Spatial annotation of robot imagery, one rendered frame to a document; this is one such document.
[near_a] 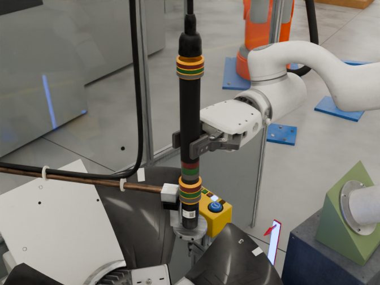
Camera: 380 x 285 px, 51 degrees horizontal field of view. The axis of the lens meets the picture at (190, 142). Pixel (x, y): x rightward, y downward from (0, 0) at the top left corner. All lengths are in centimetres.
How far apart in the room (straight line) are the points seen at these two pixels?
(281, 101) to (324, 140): 308
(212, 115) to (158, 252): 36
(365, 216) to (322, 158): 224
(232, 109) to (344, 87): 21
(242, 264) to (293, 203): 203
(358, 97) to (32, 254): 82
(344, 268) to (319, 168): 210
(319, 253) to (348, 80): 83
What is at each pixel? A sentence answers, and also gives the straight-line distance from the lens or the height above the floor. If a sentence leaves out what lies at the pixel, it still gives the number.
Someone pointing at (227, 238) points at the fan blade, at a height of 118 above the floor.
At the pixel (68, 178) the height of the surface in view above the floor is 151.
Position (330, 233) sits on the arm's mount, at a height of 99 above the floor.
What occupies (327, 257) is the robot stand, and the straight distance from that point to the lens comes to 149.
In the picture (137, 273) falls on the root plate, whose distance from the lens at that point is 96.
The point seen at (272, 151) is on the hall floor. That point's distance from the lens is 361.
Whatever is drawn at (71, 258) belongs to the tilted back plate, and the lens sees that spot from 111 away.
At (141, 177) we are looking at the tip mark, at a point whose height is 142.
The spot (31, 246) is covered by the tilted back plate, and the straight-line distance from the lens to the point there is 108.
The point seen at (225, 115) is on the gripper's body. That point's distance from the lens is 74.
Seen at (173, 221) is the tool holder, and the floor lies 144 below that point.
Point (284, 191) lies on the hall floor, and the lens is 318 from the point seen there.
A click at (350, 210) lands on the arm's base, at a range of 145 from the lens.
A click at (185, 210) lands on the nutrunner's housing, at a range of 78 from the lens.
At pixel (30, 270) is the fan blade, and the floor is 142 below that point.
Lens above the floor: 200
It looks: 33 degrees down
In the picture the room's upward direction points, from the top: straight up
